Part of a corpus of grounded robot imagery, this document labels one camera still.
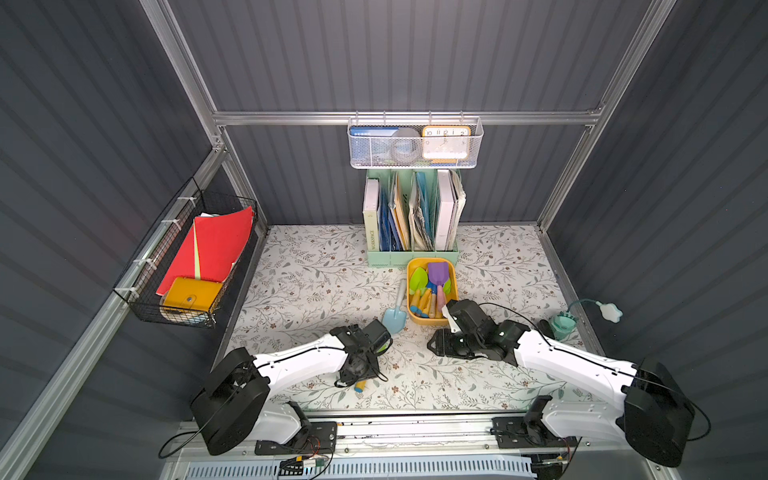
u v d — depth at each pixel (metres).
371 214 0.89
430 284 0.99
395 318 0.95
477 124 0.89
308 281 1.05
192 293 0.64
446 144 0.89
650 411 0.40
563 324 0.85
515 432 0.73
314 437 0.73
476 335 0.62
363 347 0.62
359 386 0.79
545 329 0.88
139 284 0.61
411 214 0.96
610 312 0.73
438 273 1.01
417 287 0.99
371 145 0.84
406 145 0.91
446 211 0.94
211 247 0.77
